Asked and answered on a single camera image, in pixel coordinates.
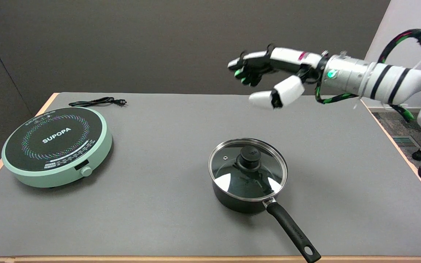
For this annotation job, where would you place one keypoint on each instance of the grey table mat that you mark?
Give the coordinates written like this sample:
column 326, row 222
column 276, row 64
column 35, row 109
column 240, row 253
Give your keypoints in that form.
column 159, row 204

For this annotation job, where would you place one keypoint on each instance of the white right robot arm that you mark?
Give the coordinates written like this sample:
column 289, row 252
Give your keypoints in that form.
column 378, row 78

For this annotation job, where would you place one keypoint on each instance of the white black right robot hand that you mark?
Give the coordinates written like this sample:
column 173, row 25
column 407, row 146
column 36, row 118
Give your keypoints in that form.
column 287, row 56

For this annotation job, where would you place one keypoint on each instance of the grey floor vent grille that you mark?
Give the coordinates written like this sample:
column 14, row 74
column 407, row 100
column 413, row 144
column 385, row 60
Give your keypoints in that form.
column 404, row 141

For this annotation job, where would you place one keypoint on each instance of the glass pot lid black knob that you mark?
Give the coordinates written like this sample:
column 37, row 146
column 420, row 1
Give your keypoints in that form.
column 228, row 171

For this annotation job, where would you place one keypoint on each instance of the green round induction cooker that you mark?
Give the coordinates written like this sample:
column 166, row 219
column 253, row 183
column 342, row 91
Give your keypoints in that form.
column 57, row 146

